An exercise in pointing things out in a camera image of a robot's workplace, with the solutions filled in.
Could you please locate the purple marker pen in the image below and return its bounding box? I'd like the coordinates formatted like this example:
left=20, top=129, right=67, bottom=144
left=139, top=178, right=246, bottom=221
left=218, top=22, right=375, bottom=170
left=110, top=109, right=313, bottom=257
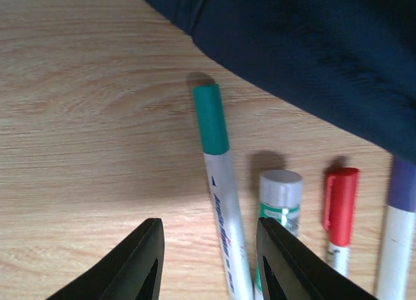
left=376, top=157, right=415, bottom=299

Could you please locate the navy blue student backpack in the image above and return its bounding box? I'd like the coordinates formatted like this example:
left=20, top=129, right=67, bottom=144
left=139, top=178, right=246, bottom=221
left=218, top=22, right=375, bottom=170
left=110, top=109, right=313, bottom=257
left=144, top=0, right=415, bottom=162

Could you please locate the green marker pen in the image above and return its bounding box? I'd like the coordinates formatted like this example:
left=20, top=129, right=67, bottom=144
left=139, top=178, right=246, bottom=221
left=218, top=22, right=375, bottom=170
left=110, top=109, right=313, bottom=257
left=192, top=84, right=254, bottom=299

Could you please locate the red marker pen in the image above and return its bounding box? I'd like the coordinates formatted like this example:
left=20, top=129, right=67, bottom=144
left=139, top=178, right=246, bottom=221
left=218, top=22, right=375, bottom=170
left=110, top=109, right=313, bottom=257
left=322, top=166, right=360, bottom=279

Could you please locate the white glue stick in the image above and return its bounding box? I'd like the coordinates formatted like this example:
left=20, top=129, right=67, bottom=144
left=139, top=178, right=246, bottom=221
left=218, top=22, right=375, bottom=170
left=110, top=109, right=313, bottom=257
left=253, top=169, right=304, bottom=300

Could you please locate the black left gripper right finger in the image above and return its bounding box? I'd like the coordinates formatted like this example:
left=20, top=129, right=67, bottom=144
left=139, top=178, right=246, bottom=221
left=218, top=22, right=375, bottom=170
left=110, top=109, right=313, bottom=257
left=256, top=218, right=375, bottom=300

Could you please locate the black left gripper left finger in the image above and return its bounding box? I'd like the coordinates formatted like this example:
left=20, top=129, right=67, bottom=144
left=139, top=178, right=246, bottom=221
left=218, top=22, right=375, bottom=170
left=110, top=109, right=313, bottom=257
left=49, top=218, right=164, bottom=300

